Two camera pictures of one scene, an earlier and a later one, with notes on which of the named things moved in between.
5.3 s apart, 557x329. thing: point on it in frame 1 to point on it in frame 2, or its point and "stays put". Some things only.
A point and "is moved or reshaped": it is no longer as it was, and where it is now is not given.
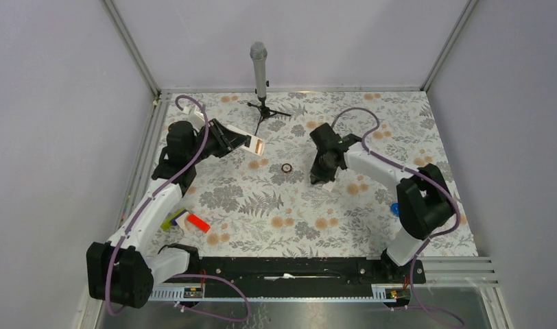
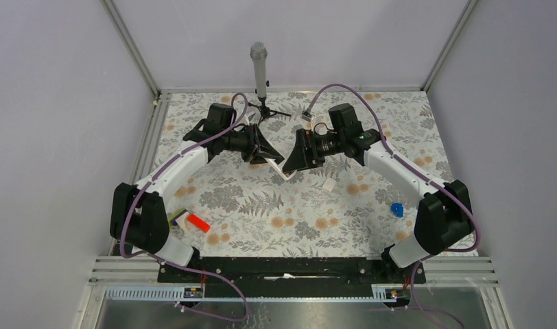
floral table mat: (263, 203) stays put
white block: (181, 221) stays put
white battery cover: (329, 186) stays put
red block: (198, 223) stays put
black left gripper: (226, 139) to (256, 141)
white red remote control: (254, 144) is moved or reshaped
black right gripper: (319, 176) to (301, 158)
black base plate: (305, 276) stays put
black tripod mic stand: (266, 112) stays put
